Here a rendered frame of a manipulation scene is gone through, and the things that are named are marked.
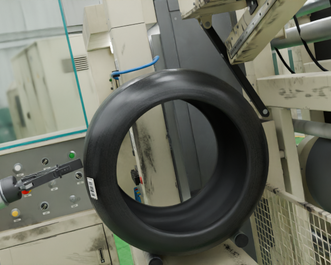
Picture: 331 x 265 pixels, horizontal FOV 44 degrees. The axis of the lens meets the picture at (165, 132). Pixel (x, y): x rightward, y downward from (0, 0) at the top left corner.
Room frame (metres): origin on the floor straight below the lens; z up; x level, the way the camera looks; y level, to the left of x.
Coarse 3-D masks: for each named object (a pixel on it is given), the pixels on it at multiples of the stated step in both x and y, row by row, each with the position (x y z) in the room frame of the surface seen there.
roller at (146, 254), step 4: (144, 252) 1.26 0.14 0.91; (148, 252) 1.24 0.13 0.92; (144, 256) 1.25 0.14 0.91; (148, 256) 1.22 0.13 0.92; (152, 256) 1.20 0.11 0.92; (156, 256) 1.20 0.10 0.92; (148, 260) 1.20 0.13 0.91; (152, 260) 1.18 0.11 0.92; (156, 260) 1.18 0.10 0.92; (160, 260) 1.19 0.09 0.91; (148, 264) 1.19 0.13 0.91; (152, 264) 1.18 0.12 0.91; (156, 264) 1.18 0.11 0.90; (160, 264) 1.18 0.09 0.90
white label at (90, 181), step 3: (87, 177) 1.16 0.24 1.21; (87, 180) 1.16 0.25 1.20; (90, 180) 1.14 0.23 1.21; (93, 180) 1.13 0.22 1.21; (90, 183) 1.14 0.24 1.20; (93, 183) 1.13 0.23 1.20; (90, 186) 1.15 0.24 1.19; (93, 186) 1.13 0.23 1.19; (90, 189) 1.15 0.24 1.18; (93, 189) 1.14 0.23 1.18; (90, 192) 1.16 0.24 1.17; (93, 192) 1.14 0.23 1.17; (93, 195) 1.14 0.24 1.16; (96, 195) 1.13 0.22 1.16; (96, 198) 1.13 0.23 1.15
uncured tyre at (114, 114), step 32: (128, 96) 1.18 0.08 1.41; (160, 96) 1.17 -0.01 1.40; (192, 96) 1.19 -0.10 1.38; (224, 96) 1.21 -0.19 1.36; (96, 128) 1.17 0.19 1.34; (128, 128) 1.15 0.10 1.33; (224, 128) 1.49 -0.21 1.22; (256, 128) 1.23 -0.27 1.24; (96, 160) 1.15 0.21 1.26; (224, 160) 1.48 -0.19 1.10; (256, 160) 1.22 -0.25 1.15; (96, 192) 1.15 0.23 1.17; (224, 192) 1.46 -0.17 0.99; (256, 192) 1.22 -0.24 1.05; (128, 224) 1.14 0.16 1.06; (160, 224) 1.42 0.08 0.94; (192, 224) 1.42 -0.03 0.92; (224, 224) 1.19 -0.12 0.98
